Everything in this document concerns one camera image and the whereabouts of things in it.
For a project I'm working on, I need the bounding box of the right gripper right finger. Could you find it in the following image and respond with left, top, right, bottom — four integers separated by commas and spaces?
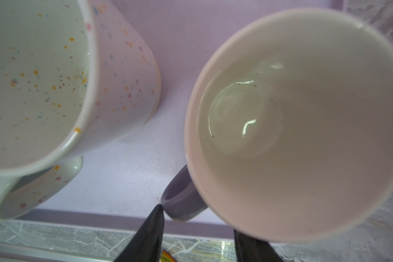
234, 230, 283, 262

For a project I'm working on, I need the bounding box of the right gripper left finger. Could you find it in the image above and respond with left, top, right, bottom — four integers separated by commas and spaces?
114, 204, 165, 262

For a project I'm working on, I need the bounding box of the lavender mug white inside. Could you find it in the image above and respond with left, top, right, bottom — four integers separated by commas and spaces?
161, 9, 393, 243

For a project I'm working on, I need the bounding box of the white speckled mug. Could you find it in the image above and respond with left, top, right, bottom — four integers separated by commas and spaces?
0, 1, 161, 221

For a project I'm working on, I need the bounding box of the lavender plastic tray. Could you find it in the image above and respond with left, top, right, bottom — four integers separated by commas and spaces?
20, 1, 347, 231

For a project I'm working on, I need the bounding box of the aluminium front rail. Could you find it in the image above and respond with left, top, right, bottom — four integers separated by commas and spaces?
0, 243, 114, 262

